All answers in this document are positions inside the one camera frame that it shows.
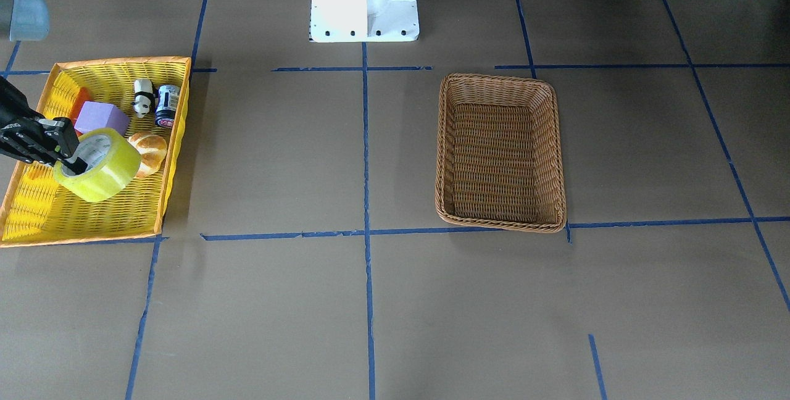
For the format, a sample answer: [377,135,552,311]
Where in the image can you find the toy panda figure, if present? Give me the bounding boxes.
[133,78,156,119]

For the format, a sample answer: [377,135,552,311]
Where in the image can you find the small dark can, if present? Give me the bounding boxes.
[154,84,181,129]

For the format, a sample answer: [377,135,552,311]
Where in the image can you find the toy croissant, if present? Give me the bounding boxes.
[127,131,168,180]

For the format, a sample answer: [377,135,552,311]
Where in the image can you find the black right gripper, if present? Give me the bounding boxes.
[1,77,88,175]

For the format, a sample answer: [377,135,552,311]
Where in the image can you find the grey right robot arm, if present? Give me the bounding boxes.
[1,0,88,175]

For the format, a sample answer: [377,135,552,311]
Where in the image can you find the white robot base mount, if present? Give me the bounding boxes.
[309,0,420,43]

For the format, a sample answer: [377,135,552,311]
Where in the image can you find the purple foam block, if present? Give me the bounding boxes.
[74,100,131,136]

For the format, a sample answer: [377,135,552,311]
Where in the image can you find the toy carrot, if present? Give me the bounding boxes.
[69,87,91,136]

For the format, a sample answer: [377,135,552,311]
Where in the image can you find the brown wicker basket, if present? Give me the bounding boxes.
[434,73,567,233]

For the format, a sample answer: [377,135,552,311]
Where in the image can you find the yellow tape roll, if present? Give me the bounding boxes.
[52,128,141,202]

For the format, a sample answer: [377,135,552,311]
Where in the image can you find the yellow plastic basket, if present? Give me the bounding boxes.
[2,56,192,248]

